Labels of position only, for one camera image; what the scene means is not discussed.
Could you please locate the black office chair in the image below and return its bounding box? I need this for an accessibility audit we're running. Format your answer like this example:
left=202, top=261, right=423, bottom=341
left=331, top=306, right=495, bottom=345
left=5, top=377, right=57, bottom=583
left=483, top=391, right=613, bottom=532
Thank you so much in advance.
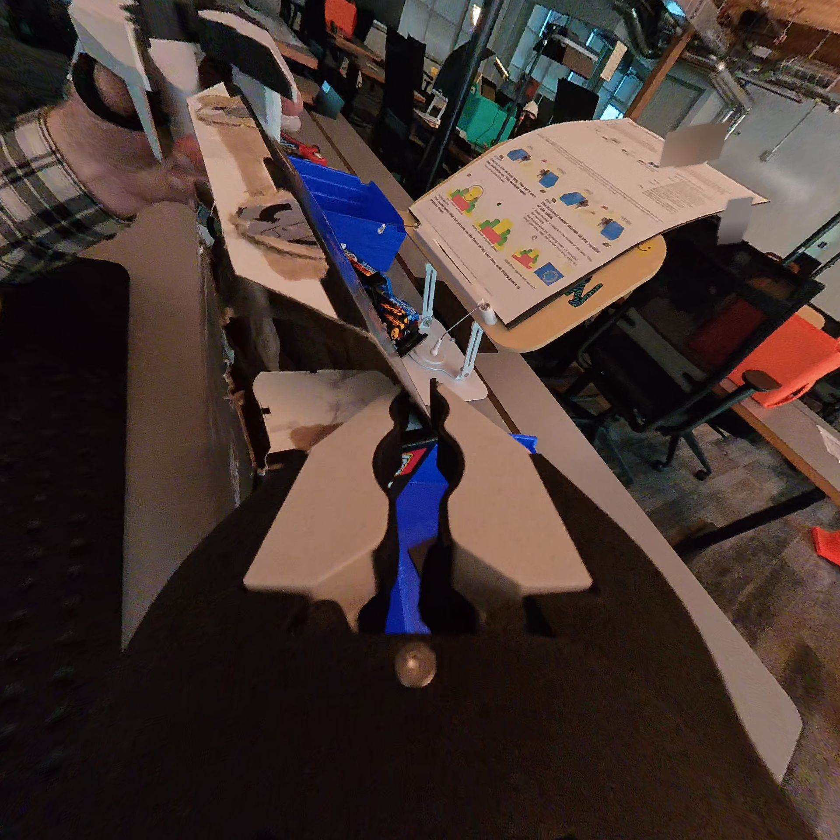
left=570, top=259, right=826, bottom=483

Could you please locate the black orange toy monster truck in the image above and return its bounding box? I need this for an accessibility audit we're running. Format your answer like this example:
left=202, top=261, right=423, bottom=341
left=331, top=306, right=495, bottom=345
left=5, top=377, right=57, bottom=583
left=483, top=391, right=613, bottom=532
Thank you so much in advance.
left=341, top=246, right=424, bottom=358

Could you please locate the printed instruction sheet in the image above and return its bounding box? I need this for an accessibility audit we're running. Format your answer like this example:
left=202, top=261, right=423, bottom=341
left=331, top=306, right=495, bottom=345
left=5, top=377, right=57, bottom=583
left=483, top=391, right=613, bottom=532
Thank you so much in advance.
left=409, top=118, right=770, bottom=327

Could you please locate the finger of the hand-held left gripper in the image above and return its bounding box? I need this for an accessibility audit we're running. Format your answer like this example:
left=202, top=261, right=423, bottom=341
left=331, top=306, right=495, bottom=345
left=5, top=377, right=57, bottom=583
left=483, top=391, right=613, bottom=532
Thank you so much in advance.
left=196, top=10, right=305, bottom=137
left=67, top=0, right=165, bottom=164

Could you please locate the red toy vehicle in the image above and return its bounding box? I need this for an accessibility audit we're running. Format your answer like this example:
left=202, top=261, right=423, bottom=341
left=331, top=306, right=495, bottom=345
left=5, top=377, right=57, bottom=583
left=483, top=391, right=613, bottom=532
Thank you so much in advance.
left=281, top=130, right=329, bottom=166

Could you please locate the person's left forearm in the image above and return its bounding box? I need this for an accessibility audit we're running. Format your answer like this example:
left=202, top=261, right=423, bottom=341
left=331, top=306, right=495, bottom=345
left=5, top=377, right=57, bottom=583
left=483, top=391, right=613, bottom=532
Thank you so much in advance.
left=0, top=105, right=135, bottom=284

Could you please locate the blue bin with white sticker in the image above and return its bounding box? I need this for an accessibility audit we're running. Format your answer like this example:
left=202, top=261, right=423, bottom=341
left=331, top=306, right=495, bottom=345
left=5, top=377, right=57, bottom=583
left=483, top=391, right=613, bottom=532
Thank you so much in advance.
left=287, top=154, right=408, bottom=273

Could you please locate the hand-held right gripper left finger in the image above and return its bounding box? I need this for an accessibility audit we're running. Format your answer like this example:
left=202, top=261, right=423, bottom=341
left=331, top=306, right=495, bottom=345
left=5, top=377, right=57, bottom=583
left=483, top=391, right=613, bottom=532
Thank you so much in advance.
left=243, top=392, right=403, bottom=635

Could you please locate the blue plastic bin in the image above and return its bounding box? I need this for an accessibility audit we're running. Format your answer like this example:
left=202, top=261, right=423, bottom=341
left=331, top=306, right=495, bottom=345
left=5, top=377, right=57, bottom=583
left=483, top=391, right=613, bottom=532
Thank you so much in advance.
left=384, top=430, right=540, bottom=635

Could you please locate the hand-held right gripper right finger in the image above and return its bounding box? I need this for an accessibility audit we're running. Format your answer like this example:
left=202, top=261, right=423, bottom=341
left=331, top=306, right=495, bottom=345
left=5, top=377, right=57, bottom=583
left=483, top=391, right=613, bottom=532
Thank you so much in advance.
left=422, top=379, right=594, bottom=635

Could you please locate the person's left hand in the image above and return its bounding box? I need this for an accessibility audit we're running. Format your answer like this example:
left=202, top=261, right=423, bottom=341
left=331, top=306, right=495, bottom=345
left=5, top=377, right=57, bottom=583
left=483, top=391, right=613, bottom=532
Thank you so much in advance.
left=46, top=66, right=211, bottom=222

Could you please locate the neighbouring grey desk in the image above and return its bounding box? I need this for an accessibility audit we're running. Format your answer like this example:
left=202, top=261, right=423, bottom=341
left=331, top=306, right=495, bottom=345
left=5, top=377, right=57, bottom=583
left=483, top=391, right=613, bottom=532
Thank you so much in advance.
left=718, top=377, right=840, bottom=508

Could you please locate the green bin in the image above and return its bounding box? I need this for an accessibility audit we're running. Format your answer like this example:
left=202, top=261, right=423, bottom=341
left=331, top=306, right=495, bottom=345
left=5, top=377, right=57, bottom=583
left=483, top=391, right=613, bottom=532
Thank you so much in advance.
left=458, top=91, right=521, bottom=144

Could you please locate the black cardboard toy box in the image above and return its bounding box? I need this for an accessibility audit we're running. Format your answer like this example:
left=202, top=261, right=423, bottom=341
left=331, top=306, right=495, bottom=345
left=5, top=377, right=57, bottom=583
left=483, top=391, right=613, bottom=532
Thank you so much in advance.
left=187, top=82, right=454, bottom=476

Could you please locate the black pole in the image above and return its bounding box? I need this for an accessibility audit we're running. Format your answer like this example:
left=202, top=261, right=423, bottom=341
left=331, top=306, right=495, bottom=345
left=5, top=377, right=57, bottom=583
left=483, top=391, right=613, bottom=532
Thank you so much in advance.
left=420, top=0, right=505, bottom=193

